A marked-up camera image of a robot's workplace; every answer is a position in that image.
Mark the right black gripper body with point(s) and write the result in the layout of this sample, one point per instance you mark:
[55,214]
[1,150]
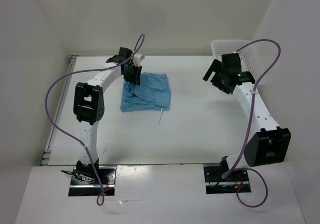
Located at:
[218,80]

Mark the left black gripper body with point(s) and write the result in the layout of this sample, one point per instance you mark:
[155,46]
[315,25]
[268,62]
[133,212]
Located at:
[133,73]

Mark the light blue shorts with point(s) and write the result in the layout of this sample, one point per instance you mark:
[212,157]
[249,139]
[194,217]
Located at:
[152,94]

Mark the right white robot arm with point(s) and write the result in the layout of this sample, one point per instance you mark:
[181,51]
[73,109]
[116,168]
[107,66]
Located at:
[266,142]

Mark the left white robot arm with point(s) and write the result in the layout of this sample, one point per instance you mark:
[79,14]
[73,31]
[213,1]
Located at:
[88,105]

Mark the white perforated plastic basket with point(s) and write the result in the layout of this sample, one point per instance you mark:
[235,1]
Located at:
[250,60]

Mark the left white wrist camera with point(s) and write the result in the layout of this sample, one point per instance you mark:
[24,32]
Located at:
[137,59]

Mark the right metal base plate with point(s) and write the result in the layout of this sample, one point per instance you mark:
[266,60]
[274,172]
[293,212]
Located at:
[236,181]

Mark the aluminium table edge rail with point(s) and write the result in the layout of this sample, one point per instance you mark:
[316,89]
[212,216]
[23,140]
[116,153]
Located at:
[47,151]

